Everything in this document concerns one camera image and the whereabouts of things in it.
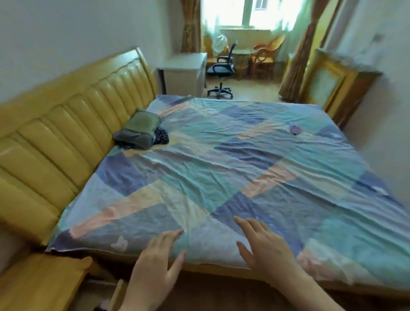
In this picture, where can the person's right hand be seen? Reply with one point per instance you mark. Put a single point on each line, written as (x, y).
(272, 253)

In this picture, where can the person's left hand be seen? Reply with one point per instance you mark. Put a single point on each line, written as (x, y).
(150, 278)

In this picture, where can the purple sleep mask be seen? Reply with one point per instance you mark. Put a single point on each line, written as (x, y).
(295, 129)

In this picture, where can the patchwork bed sheet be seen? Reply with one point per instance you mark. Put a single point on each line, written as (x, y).
(224, 160)

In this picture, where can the wooden nightstand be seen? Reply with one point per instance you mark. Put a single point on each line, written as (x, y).
(38, 282)

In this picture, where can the yellow padded headboard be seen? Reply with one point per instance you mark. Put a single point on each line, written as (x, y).
(57, 137)

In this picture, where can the dark checked cloth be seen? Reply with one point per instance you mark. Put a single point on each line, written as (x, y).
(161, 137)

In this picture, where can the green grey pillow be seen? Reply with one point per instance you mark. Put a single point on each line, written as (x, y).
(137, 128)

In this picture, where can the wooden radiator cover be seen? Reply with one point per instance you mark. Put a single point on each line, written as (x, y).
(346, 93)

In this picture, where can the black office chair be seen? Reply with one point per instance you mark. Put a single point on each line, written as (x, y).
(222, 69)

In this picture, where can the brown patterned curtain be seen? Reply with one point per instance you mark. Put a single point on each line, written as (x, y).
(190, 25)
(301, 64)

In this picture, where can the white desk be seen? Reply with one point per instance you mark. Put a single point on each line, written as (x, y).
(185, 77)

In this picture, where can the wicker armchair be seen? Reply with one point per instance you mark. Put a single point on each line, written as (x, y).
(208, 48)
(269, 54)

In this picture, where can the round wicker glass table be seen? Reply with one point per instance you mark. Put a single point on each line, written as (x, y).
(241, 54)

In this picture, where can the white cloth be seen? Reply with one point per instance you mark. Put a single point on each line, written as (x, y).
(220, 45)

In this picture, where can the bright window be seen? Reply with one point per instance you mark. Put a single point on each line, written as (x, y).
(230, 12)

